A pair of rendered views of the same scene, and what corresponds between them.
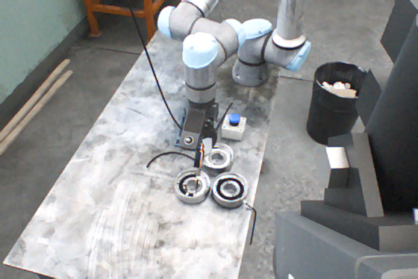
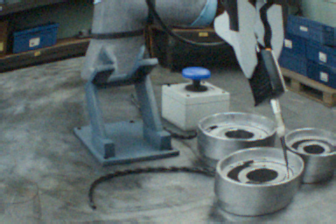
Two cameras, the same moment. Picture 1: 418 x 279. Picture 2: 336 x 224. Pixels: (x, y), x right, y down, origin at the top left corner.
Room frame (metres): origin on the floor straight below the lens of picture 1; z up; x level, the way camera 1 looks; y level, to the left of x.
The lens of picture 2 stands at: (0.38, 0.41, 1.02)
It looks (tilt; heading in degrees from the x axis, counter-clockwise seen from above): 17 degrees down; 321
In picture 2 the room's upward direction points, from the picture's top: 1 degrees clockwise
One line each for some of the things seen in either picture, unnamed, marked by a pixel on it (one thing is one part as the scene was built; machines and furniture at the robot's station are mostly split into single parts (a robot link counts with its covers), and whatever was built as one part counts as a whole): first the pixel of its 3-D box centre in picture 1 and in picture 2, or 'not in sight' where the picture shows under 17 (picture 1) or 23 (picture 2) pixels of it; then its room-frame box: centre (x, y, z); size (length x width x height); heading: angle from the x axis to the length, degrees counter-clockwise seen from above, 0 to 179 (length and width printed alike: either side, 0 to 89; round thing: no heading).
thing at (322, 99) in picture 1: (334, 106); not in sight; (1.70, -0.73, 0.21); 0.34 x 0.34 x 0.43
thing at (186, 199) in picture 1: (192, 186); (261, 182); (0.65, 0.06, 0.82); 0.10 x 0.10 x 0.04
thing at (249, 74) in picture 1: (251, 65); (115, 50); (1.23, -0.14, 0.85); 0.15 x 0.15 x 0.10
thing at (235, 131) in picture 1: (234, 126); (194, 102); (0.90, -0.06, 0.82); 0.08 x 0.07 x 0.05; 167
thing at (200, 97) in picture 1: (199, 88); not in sight; (0.70, 0.04, 1.15); 0.08 x 0.08 x 0.05
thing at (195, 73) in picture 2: (234, 121); (196, 85); (0.90, -0.06, 0.85); 0.04 x 0.04 x 0.05
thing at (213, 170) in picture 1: (217, 159); (239, 141); (0.76, -0.01, 0.82); 0.10 x 0.10 x 0.04
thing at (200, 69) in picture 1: (201, 60); not in sight; (0.70, 0.04, 1.23); 0.09 x 0.08 x 0.11; 147
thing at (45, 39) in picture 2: not in sight; (32, 37); (4.22, -1.05, 0.56); 0.52 x 0.38 x 0.22; 74
